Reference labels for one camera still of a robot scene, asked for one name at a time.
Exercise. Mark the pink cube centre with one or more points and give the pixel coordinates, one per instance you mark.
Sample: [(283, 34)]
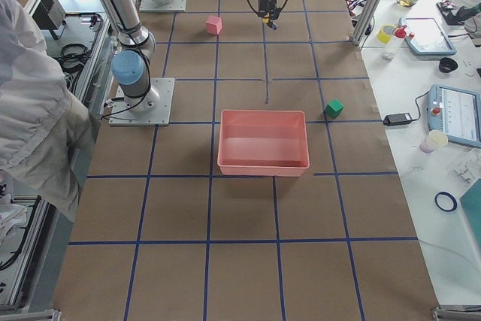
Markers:
[(213, 25)]

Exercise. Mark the yellow tape roll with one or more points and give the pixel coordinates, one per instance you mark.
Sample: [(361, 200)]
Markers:
[(385, 33)]

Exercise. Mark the green cube near bin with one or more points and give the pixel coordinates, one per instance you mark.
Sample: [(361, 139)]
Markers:
[(334, 108)]

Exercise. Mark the clear plastic bottle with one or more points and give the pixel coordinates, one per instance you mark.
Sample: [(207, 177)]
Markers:
[(395, 42)]

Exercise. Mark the pink plastic bin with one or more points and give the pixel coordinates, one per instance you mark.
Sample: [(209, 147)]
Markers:
[(263, 143)]

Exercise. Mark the teach pendant far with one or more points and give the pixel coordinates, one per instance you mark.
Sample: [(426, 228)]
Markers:
[(425, 37)]

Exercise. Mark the teach pendant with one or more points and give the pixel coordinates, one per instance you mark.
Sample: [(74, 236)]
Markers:
[(456, 112), (425, 37)]

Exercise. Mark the black power adapter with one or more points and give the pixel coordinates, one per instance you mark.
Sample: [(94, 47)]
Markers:
[(400, 119)]

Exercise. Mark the black bowl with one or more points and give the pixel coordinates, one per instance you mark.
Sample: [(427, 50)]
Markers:
[(447, 65)]

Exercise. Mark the grey electronics box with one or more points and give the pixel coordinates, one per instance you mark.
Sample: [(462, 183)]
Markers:
[(50, 15)]

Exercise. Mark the paper cup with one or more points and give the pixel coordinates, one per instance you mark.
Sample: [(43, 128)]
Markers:
[(434, 139)]

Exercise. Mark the teach pendant near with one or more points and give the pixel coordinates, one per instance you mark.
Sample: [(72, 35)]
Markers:
[(456, 112)]

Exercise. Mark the person in white coat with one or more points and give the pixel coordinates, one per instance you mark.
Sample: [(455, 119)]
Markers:
[(41, 120)]

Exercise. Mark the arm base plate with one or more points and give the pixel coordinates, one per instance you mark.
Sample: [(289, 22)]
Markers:
[(163, 6), (154, 109)]

